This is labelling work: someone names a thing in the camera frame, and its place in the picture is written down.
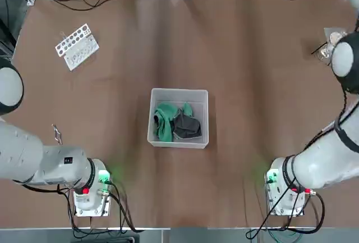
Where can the grey and green cloth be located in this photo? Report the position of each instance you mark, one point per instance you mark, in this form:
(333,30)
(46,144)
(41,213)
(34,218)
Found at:
(188,126)

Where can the glass alcohol burner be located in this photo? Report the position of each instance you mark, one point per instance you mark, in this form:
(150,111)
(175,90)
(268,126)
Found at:
(324,52)

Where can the white plastic box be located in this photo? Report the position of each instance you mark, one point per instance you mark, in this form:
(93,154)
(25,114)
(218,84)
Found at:
(179,144)

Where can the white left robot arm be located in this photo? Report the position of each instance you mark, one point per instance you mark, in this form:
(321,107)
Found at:
(28,153)

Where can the clear glass test tube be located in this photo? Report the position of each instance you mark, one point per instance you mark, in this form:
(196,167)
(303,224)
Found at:
(62,34)

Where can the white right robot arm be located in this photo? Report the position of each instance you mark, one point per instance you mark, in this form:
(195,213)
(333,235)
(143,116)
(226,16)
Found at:
(317,167)

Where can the white test tube rack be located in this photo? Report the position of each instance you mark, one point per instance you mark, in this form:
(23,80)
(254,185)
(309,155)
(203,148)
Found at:
(77,48)

